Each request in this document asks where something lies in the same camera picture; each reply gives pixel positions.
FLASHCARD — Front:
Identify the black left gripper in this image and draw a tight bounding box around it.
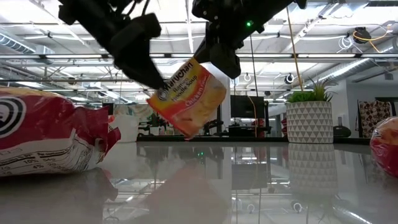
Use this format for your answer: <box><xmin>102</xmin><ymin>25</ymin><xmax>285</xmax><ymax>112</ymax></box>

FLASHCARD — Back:
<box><xmin>109</xmin><ymin>12</ymin><xmax>167</xmax><ymax>91</ymax></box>

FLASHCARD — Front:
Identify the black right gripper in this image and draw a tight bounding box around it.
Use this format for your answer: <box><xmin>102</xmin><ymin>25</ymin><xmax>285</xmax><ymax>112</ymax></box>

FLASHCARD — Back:
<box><xmin>191</xmin><ymin>0</ymin><xmax>266</xmax><ymax>80</ymax></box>

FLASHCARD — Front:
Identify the orange Maruchan ramen pack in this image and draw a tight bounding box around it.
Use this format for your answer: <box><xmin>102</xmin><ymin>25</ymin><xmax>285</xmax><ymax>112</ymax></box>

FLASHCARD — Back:
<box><xmin>146</xmin><ymin>57</ymin><xmax>228</xmax><ymax>141</ymax></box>

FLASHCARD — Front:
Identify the red Maruchan ramen pack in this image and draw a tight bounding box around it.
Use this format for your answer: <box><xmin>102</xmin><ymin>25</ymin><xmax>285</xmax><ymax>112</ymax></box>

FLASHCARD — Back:
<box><xmin>369</xmin><ymin>116</ymin><xmax>398</xmax><ymax>179</ymax></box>
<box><xmin>0</xmin><ymin>86</ymin><xmax>123</xmax><ymax>178</ymax></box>

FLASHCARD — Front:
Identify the white plastic bin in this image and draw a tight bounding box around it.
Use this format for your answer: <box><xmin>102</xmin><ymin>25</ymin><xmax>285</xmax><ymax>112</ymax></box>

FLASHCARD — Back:
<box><xmin>108</xmin><ymin>114</ymin><xmax>140</xmax><ymax>143</ymax></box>

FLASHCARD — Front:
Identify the black computer monitor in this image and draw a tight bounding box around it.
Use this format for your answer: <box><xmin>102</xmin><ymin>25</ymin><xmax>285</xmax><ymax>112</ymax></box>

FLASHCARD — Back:
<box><xmin>229</xmin><ymin>95</ymin><xmax>266</xmax><ymax>119</ymax></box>

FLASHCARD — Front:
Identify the green plant in white pot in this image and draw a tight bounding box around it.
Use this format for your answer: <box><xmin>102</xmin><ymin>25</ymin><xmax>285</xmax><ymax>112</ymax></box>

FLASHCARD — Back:
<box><xmin>285</xmin><ymin>77</ymin><xmax>336</xmax><ymax>144</ymax></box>

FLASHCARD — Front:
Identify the black round object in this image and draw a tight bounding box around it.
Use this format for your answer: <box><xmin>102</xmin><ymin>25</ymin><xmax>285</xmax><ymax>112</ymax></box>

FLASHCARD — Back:
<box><xmin>333</xmin><ymin>116</ymin><xmax>352</xmax><ymax>138</ymax></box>

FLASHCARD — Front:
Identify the brown patterned fabric chair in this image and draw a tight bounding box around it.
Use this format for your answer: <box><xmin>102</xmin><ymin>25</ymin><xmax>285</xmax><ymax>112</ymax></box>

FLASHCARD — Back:
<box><xmin>357</xmin><ymin>100</ymin><xmax>394</xmax><ymax>139</ymax></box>

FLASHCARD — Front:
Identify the black hanging cable with coil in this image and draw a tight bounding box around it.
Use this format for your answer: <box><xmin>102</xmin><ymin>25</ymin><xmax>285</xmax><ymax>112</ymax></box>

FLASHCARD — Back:
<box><xmin>248</xmin><ymin>34</ymin><xmax>259</xmax><ymax>98</ymax></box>

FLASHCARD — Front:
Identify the yellow hanging cable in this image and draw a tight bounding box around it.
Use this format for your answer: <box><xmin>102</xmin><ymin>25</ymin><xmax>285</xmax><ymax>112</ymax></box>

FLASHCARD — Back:
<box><xmin>285</xmin><ymin>6</ymin><xmax>304</xmax><ymax>91</ymax></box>

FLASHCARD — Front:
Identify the black metal table frame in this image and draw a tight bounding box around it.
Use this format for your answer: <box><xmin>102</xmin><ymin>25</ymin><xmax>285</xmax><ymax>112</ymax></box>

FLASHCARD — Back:
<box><xmin>136</xmin><ymin>135</ymin><xmax>373</xmax><ymax>147</ymax></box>

